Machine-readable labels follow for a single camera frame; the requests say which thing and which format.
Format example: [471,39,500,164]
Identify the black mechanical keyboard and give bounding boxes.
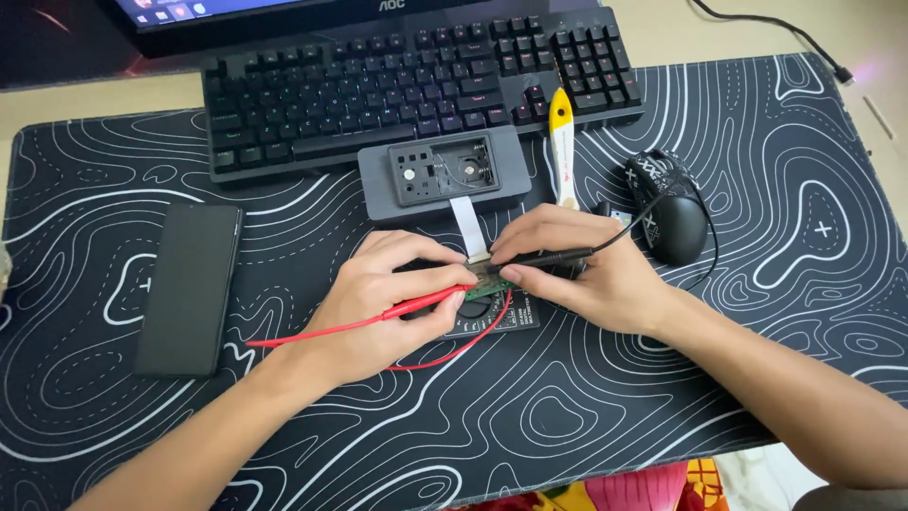
[201,7,645,187]

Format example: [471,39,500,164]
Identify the small black and blue connector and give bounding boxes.
[592,201,634,229]

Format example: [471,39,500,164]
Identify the colourful patterned cloth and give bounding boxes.
[440,458,732,511]

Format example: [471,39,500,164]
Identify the green circuit board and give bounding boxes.
[464,259,515,302]

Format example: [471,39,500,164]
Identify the person's left hand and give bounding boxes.
[304,229,479,388]

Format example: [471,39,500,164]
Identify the person's right hand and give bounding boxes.
[489,203,682,339]

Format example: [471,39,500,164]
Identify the black smartphone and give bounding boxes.
[133,203,244,377]

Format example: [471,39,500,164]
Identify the white flat ribbon cable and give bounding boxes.
[450,196,492,262]

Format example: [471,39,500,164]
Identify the black multimeter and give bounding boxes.
[393,259,590,342]

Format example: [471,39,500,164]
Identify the yellow and white hand tool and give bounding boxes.
[548,87,580,211]

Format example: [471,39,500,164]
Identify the black desk mat white lines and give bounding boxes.
[0,53,908,511]

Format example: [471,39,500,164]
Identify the black mouse with white pattern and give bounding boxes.
[624,149,710,267]

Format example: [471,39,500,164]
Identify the black computer monitor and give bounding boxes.
[99,0,604,59]

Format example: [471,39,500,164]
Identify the red multimeter probe with lead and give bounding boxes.
[244,282,513,372]

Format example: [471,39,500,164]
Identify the grey open device case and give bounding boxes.
[357,125,533,227]

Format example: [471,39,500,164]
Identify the black usb cable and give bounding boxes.
[690,0,856,88]

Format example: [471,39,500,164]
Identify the black multimeter probe with lead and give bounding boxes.
[497,186,719,293]

